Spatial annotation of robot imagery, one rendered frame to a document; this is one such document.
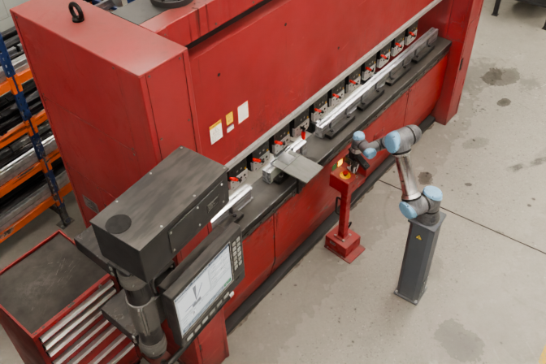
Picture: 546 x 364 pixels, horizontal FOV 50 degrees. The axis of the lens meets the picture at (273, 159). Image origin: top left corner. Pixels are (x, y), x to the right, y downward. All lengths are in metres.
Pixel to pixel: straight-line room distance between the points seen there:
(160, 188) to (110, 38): 0.65
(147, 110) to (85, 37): 0.41
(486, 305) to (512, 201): 1.08
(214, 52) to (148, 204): 0.91
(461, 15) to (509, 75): 1.63
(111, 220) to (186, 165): 0.37
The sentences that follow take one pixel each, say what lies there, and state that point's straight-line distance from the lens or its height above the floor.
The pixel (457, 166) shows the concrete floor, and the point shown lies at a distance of 5.34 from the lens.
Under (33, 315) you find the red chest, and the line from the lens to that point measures 3.25.
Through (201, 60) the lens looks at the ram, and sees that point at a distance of 2.75.
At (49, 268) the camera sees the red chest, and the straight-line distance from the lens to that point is 3.41.
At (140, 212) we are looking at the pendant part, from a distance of 2.17.
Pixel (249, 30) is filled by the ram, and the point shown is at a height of 2.04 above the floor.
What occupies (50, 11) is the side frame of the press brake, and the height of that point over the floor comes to 2.30.
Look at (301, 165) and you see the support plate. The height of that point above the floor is 1.00.
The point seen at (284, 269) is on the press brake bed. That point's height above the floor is 0.05.
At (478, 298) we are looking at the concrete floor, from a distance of 4.44.
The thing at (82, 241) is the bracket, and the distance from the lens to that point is 2.48.
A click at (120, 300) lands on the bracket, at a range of 2.87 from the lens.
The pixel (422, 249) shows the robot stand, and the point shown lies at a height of 0.56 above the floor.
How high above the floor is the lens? 3.49
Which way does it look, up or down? 42 degrees down
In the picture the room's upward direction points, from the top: 2 degrees counter-clockwise
